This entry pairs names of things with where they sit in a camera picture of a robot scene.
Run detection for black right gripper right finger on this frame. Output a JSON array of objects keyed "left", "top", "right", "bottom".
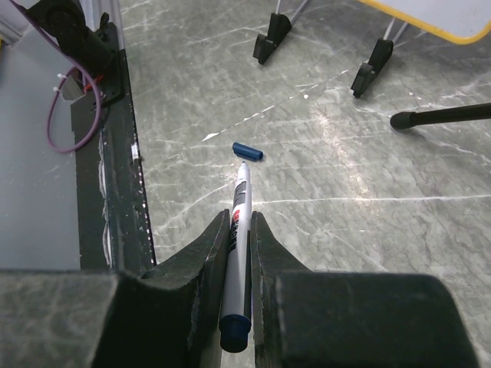
[{"left": 251, "top": 212, "right": 479, "bottom": 367}]

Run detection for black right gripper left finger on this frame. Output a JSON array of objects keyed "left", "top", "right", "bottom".
[{"left": 1, "top": 210, "right": 230, "bottom": 367}]

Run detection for white blue whiteboard marker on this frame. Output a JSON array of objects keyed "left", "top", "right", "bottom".
[{"left": 219, "top": 162, "right": 252, "bottom": 353}]

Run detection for blue marker cap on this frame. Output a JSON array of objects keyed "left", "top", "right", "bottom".
[{"left": 232, "top": 142, "right": 264, "bottom": 162}]

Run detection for yellow framed whiteboard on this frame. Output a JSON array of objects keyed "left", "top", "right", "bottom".
[{"left": 365, "top": 0, "right": 490, "bottom": 44}]

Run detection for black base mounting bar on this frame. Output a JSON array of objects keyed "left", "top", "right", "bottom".
[{"left": 75, "top": 22, "right": 156, "bottom": 275}]

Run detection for black music stand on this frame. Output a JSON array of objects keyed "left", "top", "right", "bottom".
[{"left": 390, "top": 103, "right": 491, "bottom": 130}]

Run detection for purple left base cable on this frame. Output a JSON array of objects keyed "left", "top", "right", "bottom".
[{"left": 7, "top": 0, "right": 103, "bottom": 155}]

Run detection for wire whiteboard easel stand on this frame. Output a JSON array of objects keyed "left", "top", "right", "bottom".
[{"left": 252, "top": 0, "right": 430, "bottom": 99}]

